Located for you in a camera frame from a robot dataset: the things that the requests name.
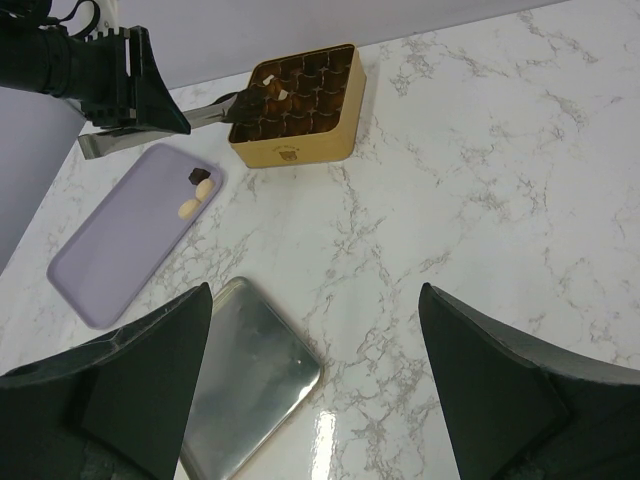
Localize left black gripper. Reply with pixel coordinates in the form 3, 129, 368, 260
1, 1, 181, 129

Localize lilac plastic tray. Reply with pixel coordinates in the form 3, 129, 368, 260
47, 144, 225, 330

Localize gold chocolate tin box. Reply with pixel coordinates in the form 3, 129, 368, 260
228, 43, 366, 169

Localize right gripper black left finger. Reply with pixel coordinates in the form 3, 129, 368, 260
1, 283, 212, 479

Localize dark metal tin lid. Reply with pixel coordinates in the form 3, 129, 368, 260
180, 277, 323, 479

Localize metal tongs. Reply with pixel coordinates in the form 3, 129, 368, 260
77, 87, 267, 160

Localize cream oval chocolate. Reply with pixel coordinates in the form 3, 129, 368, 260
195, 178, 216, 202
178, 198, 201, 220

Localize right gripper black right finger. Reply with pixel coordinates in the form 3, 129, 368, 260
418, 283, 639, 479

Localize cream oval chocolate top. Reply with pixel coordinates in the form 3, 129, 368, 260
195, 178, 216, 202

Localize dark oval chocolate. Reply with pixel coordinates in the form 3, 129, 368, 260
229, 99, 265, 123

